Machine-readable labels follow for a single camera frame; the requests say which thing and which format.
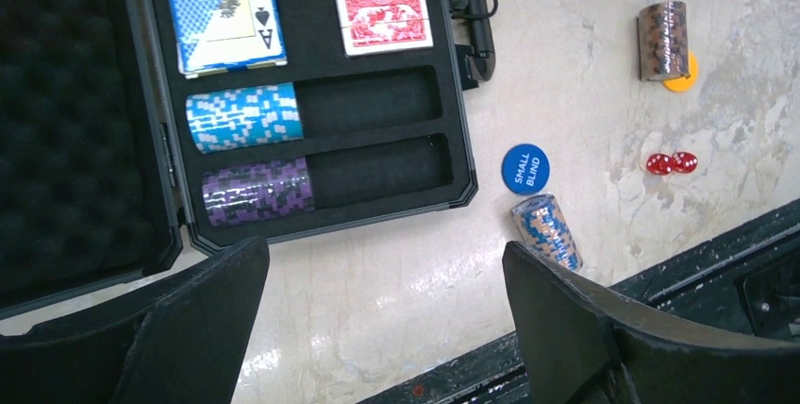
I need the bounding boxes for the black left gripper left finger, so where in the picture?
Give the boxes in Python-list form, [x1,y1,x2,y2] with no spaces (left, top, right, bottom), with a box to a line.
[1,238,270,403]

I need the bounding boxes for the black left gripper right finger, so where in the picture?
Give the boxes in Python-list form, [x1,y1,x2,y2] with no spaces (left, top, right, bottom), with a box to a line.
[502,242,799,403]

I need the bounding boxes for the blue tan chip stack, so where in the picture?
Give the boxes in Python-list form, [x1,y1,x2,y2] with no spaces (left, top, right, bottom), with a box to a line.
[510,194,583,272]

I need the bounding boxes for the brown black chip stack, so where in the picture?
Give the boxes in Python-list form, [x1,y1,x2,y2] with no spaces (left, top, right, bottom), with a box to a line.
[637,1,689,81]

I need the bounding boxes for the black poker set case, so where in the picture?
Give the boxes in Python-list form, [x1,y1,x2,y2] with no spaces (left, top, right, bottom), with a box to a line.
[1,0,497,317]

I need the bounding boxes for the purple chip stack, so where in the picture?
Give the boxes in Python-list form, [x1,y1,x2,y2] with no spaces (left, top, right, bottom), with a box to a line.
[202,158,315,227]

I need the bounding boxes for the blue small blind button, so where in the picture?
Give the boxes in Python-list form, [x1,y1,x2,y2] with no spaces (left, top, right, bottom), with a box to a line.
[501,143,551,195]

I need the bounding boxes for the red die left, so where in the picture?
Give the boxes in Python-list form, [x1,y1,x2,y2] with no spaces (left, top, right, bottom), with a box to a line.
[645,153,675,176]

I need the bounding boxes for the red die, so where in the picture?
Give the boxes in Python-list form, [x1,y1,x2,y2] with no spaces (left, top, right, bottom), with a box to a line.
[672,151,698,174]
[645,153,675,176]

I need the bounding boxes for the red die right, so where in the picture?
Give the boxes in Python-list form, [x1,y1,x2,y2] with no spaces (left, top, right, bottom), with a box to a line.
[672,151,698,174]

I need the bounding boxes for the light blue chip stack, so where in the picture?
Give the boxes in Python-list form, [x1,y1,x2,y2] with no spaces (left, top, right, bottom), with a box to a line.
[185,83,304,154]

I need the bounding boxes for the orange dealer button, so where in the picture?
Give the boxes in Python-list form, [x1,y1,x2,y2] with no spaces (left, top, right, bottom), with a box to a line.
[661,51,699,93]

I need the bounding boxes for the blue playing card deck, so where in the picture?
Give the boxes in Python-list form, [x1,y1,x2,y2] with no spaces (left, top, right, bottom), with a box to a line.
[169,0,288,79]

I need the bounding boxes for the red playing card deck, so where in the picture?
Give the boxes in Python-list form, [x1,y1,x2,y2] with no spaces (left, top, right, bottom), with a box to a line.
[336,0,434,57]

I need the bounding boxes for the black table front rail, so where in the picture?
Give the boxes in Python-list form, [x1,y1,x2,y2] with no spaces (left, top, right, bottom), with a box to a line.
[375,202,799,403]

